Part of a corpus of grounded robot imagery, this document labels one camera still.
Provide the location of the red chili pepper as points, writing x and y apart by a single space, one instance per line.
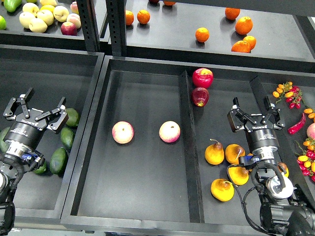
295 128

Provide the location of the dark red apple on shelf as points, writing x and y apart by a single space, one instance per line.
68 28

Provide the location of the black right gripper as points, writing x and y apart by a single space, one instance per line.
261 137

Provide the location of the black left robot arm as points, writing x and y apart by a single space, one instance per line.
13 166

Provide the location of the orange on shelf middle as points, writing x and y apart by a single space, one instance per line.
202 34

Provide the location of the pink apple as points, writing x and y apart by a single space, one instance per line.
169 131
122 132

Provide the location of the green lime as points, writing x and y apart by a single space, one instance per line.
2 23

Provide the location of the orange and red cherry tomatoes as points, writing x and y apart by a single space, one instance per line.
290 93

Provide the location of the green avocado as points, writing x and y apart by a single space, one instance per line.
42 169
73 117
58 161
67 137
3 145

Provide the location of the green avocado bottom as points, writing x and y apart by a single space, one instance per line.
58 161

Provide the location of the orange on shelf front right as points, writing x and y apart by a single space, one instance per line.
241 46

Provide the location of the green avocado top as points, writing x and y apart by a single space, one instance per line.
73 117

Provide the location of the pale yellow pear left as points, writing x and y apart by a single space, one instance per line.
25 18

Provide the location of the pale yellow pear front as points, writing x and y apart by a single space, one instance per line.
37 25

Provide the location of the black centre tray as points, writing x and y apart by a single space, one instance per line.
148 186

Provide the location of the large orange on shelf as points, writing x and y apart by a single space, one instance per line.
244 25

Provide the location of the pink apple left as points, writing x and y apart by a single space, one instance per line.
122 132

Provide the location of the orange on shelf lower right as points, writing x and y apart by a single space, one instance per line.
251 40

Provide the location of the bright red apple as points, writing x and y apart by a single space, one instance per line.
202 77

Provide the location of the orange cherry tomatoes pair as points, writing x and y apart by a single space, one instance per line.
309 113

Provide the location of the cherry tomato bunch lower right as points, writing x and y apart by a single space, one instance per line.
306 158

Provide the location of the black shelf post left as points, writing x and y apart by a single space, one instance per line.
87 15

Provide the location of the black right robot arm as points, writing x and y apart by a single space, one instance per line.
282 210

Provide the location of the pink peach at right edge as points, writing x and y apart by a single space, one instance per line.
311 131

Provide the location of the pale yellow pear centre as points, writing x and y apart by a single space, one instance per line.
46 15

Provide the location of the pink apple right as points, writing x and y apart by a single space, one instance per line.
169 131

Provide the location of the yellow pear with stem left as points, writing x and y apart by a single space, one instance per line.
214 154

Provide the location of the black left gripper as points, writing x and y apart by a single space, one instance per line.
28 127

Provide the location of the black upper right shelf tray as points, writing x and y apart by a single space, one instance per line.
170 35

